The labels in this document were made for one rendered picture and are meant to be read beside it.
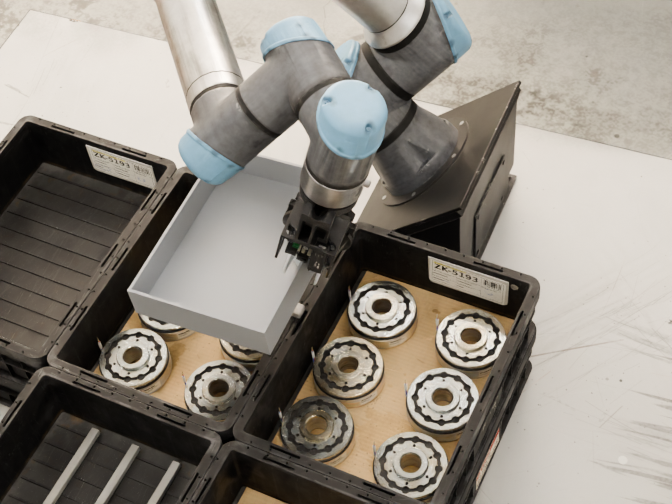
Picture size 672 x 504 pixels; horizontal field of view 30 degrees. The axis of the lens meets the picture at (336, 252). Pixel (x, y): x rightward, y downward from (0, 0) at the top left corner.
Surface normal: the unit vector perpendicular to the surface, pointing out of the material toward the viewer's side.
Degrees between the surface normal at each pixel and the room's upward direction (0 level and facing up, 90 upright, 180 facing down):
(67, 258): 0
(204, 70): 10
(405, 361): 0
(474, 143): 43
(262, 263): 2
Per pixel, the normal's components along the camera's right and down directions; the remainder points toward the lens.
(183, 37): -0.56, -0.40
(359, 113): 0.18, -0.52
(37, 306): -0.08, -0.60
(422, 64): 0.17, 0.71
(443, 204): -0.68, -0.63
